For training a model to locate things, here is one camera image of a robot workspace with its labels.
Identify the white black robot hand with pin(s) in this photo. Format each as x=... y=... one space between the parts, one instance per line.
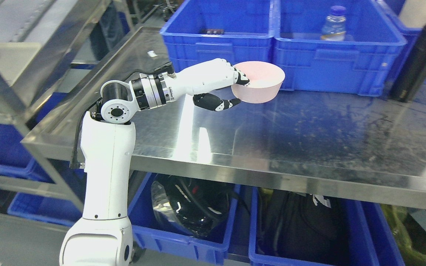
x=201 y=79

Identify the pink plastic bowl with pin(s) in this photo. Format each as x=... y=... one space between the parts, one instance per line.
x=265 y=81

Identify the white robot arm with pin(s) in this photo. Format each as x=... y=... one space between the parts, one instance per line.
x=103 y=236

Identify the blue bin under table middle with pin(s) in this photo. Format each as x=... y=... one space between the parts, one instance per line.
x=292 y=229

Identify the blue bin under table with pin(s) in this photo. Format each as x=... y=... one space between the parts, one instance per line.
x=409 y=236
x=292 y=229
x=185 y=216

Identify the steel shelf rack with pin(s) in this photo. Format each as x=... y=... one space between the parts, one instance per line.
x=38 y=41

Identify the black items in left crate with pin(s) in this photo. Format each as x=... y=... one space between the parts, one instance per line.
x=213 y=32

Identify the small white paper scrap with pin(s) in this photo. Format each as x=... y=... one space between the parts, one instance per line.
x=152 y=54

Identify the left blue crate on table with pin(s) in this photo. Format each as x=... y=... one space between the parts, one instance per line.
x=247 y=25

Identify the blue crate on table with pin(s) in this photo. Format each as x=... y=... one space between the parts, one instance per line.
x=359 y=64
x=247 y=25

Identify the blue bin under table left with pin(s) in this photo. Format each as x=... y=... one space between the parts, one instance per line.
x=185 y=216

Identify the clear water bottle blue cap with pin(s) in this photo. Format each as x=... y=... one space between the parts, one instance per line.
x=334 y=28

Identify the right blue crate on table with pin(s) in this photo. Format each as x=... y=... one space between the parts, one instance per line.
x=359 y=64

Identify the steel work table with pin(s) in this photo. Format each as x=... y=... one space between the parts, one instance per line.
x=341 y=145

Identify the black thermos flask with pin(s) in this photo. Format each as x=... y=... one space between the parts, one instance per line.
x=412 y=75

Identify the blue bin under table right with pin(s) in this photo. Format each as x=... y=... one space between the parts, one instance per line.
x=409 y=236

